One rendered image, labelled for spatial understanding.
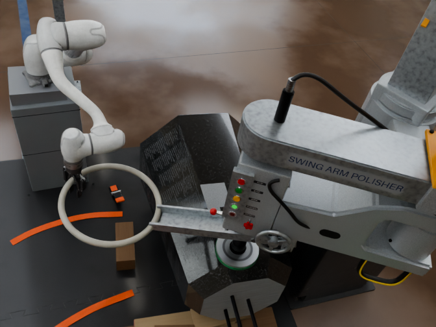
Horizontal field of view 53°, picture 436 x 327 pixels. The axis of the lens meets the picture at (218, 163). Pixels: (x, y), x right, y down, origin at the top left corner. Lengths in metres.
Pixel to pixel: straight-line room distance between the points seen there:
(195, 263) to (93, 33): 1.24
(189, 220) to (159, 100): 2.20
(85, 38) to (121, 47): 2.57
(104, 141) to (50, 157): 1.18
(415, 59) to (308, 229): 0.86
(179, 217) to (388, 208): 0.98
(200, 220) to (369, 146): 0.91
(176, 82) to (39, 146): 1.74
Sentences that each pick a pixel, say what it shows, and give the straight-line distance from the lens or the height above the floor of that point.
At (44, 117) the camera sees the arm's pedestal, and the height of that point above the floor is 0.71.
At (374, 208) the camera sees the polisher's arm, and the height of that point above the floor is 1.48.
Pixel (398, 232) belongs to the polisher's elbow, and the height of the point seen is 1.34.
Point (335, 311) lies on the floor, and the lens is 3.16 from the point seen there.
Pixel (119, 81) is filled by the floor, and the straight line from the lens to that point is 4.37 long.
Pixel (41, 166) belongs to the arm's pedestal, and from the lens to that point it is 3.27.
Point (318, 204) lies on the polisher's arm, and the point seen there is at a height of 1.39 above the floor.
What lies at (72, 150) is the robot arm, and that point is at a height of 1.20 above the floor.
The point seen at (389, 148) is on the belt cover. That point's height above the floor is 1.69.
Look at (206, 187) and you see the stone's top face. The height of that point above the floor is 0.82.
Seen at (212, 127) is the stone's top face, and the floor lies 0.82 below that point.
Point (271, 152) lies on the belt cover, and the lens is 1.50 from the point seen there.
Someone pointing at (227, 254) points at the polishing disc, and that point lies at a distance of 2.15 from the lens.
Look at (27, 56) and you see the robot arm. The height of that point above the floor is 1.06.
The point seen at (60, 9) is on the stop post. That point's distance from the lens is 3.82.
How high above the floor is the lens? 2.67
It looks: 47 degrees down
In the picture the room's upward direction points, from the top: 12 degrees clockwise
